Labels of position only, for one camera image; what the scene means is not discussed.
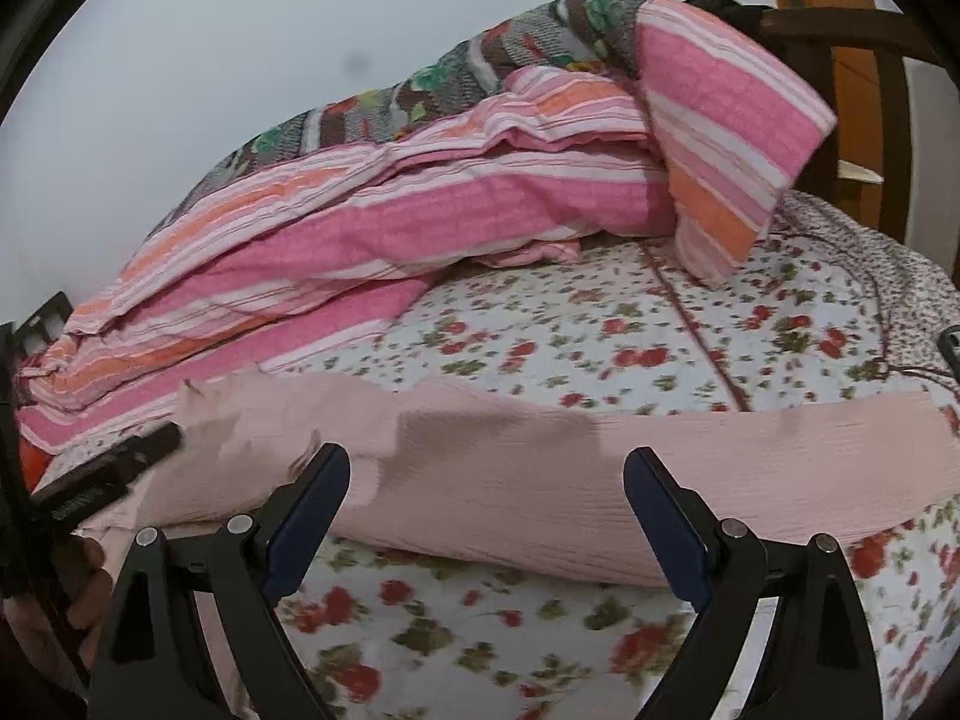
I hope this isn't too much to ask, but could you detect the light pink knit sweater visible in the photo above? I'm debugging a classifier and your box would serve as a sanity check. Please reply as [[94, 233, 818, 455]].
[[73, 372, 960, 720]]

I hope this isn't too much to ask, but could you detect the person's left hand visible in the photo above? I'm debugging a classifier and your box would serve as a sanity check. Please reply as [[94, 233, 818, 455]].
[[2, 536, 114, 704]]

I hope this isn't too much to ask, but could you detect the red pillow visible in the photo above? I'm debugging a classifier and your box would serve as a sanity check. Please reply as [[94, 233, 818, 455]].
[[20, 437, 52, 491]]

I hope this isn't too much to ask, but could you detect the dark smartphone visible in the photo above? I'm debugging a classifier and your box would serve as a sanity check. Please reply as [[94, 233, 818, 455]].
[[937, 325, 960, 382]]

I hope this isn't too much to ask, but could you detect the pink striped quilt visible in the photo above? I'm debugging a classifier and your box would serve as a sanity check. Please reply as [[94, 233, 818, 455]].
[[14, 0, 836, 454]]

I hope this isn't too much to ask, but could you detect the dark patterned blanket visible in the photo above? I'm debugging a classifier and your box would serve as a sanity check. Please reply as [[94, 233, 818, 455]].
[[149, 0, 647, 236]]

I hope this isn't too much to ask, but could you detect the orange wooden door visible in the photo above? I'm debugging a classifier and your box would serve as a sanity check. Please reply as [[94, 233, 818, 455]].
[[763, 0, 913, 242]]

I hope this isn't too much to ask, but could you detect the dark wooden bed frame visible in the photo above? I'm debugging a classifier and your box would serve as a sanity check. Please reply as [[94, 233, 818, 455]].
[[688, 0, 942, 242]]

